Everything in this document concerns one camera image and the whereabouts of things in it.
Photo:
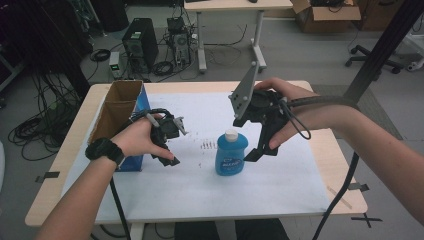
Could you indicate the open brown cardboard box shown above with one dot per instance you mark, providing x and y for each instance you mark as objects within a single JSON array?
[{"x": 325, "y": 18}]

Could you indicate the black tape strip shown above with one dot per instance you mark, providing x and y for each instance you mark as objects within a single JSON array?
[{"x": 47, "y": 176}]

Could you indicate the white device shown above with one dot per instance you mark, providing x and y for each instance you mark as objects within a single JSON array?
[{"x": 415, "y": 64}]

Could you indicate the black curtain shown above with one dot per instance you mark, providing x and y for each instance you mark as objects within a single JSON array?
[{"x": 43, "y": 33}]

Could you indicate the person's right hand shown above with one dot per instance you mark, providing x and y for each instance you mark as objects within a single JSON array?
[{"x": 308, "y": 113}]

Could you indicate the person's right leg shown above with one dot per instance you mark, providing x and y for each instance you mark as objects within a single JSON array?
[{"x": 261, "y": 230}]

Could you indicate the closed brown cardboard box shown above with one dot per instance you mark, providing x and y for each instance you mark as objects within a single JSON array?
[{"x": 376, "y": 16}]

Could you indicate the black office chair base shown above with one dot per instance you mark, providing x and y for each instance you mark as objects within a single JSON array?
[{"x": 370, "y": 60}]

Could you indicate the blue cardboard box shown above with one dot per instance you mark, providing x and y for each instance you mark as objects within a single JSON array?
[{"x": 116, "y": 113}]

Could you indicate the black computer tower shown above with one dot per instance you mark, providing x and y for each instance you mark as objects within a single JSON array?
[{"x": 140, "y": 43}]

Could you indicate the grey tape strip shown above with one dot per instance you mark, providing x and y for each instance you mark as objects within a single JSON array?
[{"x": 358, "y": 187}]

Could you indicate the person's leg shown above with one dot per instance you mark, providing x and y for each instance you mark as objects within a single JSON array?
[
  {"x": 195, "y": 230},
  {"x": 261, "y": 230}
]

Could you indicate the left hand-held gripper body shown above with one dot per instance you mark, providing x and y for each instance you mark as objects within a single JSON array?
[{"x": 165, "y": 129}]

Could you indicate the small open computer case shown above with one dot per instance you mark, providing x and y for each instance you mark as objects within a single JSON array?
[{"x": 180, "y": 43}]

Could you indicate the grey power supply unit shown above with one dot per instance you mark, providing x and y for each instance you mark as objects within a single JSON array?
[{"x": 115, "y": 65}]

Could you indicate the white desk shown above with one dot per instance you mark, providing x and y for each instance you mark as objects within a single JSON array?
[{"x": 233, "y": 5}]

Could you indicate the beige tape strip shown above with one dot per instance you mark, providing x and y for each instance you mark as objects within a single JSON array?
[{"x": 339, "y": 197}]

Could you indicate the black metal stand pole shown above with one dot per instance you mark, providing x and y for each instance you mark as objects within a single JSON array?
[{"x": 383, "y": 50}]

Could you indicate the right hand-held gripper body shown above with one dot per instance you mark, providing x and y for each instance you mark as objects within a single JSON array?
[{"x": 263, "y": 108}]

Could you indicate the person's left hand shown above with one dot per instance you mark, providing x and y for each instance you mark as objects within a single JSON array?
[{"x": 138, "y": 138}]

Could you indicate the white table mat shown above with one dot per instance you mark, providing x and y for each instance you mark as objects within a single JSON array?
[{"x": 200, "y": 193}]

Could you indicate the person's left leg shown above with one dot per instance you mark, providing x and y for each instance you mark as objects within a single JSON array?
[{"x": 195, "y": 230}]

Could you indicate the blue bottle with white cap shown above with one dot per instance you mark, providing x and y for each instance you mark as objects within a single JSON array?
[{"x": 230, "y": 156}]

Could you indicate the black tape cross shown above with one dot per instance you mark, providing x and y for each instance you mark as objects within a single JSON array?
[{"x": 366, "y": 219}]

